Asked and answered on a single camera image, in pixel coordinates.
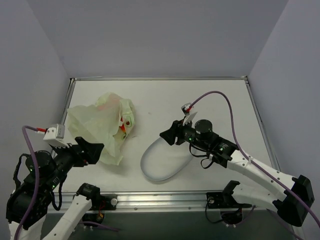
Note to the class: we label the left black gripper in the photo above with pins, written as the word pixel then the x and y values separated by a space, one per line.
pixel 77 153

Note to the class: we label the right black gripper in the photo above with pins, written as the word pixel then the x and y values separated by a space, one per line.
pixel 178 132

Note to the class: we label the pale green plastic bag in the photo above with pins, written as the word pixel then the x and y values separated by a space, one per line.
pixel 99 123

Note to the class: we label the orange fake mango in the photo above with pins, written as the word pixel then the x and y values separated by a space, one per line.
pixel 123 123

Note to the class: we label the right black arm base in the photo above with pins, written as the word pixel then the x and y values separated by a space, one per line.
pixel 233 215

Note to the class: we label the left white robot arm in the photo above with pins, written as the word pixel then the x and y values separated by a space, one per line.
pixel 27 206

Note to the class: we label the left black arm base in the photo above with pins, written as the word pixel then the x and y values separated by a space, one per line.
pixel 100 202

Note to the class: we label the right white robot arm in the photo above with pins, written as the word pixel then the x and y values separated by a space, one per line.
pixel 290 197

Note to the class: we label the white oval plate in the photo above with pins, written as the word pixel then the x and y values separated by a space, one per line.
pixel 162 161

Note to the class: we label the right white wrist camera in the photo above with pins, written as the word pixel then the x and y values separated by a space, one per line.
pixel 189 113

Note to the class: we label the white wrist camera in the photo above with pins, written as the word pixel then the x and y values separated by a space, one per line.
pixel 54 136
pixel 189 113

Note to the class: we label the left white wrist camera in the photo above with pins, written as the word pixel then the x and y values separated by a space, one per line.
pixel 54 136

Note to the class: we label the aluminium front rail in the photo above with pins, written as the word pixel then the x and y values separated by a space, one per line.
pixel 182 201

